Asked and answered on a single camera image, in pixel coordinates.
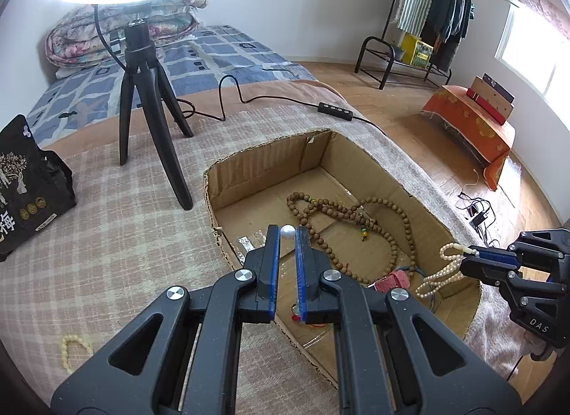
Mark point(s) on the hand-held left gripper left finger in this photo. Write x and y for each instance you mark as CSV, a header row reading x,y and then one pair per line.
x,y
274,272

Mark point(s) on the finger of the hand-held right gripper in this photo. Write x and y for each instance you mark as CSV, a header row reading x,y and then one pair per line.
x,y
498,256
490,273

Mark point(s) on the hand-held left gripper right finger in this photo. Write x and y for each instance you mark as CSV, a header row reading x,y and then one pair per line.
x,y
302,272

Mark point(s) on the white pearl bead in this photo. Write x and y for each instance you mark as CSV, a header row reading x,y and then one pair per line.
x,y
287,232

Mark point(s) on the thin black bangle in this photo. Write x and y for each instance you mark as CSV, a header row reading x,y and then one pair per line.
x,y
416,269

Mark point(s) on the cardboard box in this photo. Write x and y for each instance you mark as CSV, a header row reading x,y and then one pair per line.
x,y
267,161

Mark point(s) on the orange cloth covered table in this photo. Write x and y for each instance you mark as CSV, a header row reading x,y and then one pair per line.
x,y
467,125

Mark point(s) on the red flat box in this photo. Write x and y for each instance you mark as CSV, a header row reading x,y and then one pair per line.
x,y
485,105

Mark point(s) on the tan flat box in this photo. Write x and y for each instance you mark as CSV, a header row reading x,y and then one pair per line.
x,y
487,94

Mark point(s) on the dark blue flat box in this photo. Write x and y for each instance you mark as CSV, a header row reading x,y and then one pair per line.
x,y
498,87

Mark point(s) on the beige plaid blanket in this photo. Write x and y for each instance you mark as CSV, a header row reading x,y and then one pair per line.
x,y
111,219

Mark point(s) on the bright window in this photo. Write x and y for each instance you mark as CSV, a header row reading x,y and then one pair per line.
x,y
530,49

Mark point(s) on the yellow box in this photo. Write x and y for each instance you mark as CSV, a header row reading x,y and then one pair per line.
x,y
421,52

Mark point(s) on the blue patterned bedsheet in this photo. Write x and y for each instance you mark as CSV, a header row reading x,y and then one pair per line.
x,y
209,63

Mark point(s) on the small green pot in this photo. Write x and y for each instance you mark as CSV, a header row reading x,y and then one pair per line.
x,y
398,50

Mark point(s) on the black metal clothes rack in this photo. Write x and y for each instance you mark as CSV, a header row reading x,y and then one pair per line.
x,y
374,37

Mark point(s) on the hanging dark clothes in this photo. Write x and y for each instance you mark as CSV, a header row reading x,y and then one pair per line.
x,y
447,9

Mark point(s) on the black snack bag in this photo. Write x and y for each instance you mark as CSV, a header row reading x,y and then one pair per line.
x,y
31,201

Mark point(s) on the black tripod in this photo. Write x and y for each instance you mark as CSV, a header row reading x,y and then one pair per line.
x,y
138,58

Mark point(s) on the folded floral quilt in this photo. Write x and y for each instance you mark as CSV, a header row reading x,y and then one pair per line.
x,y
80,40

